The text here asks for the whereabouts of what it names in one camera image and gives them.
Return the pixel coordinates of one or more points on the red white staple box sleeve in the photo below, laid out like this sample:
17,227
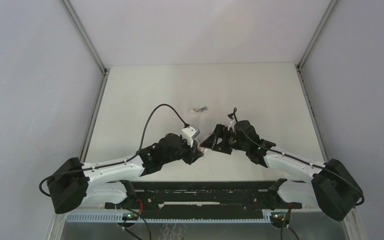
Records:
204,136

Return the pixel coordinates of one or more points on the right aluminium frame post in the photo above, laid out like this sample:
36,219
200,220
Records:
317,33

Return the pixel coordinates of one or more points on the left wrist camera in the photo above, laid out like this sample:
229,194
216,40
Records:
189,133

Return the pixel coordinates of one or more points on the left controller board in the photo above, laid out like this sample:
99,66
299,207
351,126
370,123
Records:
130,217

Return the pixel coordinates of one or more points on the controller board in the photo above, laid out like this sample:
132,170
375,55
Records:
279,217
130,217

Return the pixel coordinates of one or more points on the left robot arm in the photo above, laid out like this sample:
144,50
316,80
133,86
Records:
76,184

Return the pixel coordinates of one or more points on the right controller board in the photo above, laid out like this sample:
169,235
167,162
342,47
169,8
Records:
279,217

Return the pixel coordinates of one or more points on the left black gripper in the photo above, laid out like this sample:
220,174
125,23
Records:
193,153

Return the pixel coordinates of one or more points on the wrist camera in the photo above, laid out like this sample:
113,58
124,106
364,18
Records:
189,133
232,124

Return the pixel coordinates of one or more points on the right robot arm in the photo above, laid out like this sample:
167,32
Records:
309,173

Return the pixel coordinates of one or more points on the white stapler base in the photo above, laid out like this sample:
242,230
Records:
199,110

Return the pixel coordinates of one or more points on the left aluminium frame post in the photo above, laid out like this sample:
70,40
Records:
83,34

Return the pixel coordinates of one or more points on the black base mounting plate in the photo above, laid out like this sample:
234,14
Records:
204,199

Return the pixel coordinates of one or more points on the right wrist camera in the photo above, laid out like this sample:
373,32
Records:
232,124

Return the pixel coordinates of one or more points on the aluminium frame post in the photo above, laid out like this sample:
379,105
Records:
83,34
317,33

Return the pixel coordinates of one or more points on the front aluminium rail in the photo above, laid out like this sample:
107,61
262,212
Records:
337,201

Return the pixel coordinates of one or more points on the white cable duct strip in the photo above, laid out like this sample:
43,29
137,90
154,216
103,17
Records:
112,217

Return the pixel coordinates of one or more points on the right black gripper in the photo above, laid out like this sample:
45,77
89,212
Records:
212,142

